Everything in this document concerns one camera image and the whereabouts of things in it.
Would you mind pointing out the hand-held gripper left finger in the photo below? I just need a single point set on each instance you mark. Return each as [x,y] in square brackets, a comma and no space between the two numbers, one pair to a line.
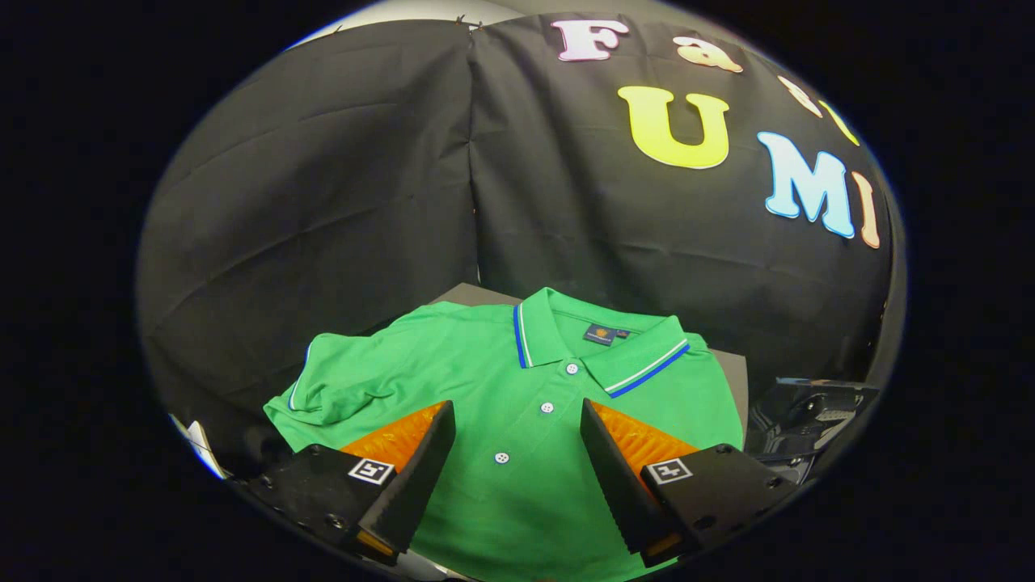
[420,477]

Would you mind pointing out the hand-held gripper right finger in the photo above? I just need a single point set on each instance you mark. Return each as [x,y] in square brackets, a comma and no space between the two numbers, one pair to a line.
[618,477]

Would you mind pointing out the green polo shirt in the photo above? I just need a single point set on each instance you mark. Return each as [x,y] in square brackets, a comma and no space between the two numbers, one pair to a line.
[501,380]

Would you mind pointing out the dark washing machine lid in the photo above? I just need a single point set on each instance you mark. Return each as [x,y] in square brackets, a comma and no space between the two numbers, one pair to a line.
[808,412]

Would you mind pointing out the grey cabinet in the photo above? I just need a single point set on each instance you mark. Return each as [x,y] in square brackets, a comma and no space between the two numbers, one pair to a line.
[477,295]

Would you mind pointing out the white sheet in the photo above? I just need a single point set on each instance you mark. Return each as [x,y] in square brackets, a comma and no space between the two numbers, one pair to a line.
[196,443]

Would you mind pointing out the black backdrop cloth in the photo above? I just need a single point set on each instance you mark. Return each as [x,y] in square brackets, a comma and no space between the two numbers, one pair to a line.
[340,178]

